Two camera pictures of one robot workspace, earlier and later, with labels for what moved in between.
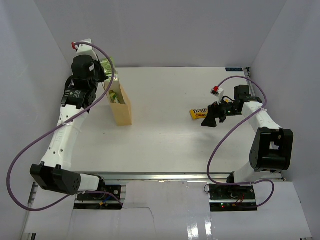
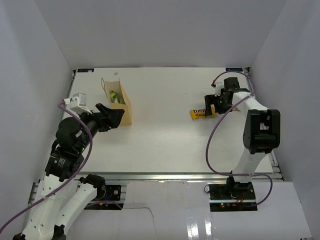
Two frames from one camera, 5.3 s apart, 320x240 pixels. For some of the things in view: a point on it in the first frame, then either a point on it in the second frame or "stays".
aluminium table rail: (180, 177) stays
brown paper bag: (120, 102) stays
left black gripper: (97, 64) → (114, 116)
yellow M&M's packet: (198, 113) stays
